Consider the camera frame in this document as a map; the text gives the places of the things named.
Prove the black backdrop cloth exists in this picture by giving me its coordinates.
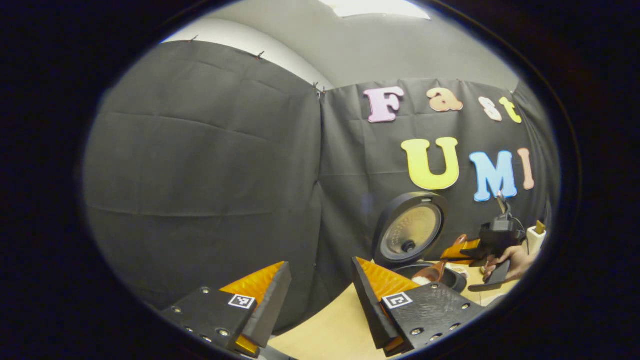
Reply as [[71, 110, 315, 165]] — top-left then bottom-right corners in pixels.
[[82, 40, 561, 336]]

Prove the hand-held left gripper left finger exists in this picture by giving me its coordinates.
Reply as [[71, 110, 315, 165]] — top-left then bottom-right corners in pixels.
[[160, 261, 293, 359]]

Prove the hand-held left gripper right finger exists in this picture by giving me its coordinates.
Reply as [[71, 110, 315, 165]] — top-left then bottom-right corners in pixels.
[[351, 257, 486, 357]]

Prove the dark grey rice cooker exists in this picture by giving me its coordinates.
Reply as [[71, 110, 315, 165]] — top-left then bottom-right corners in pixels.
[[372, 192, 468, 294]]

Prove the white toaster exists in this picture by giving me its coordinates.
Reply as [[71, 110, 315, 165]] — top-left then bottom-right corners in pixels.
[[526, 226, 547, 253]]

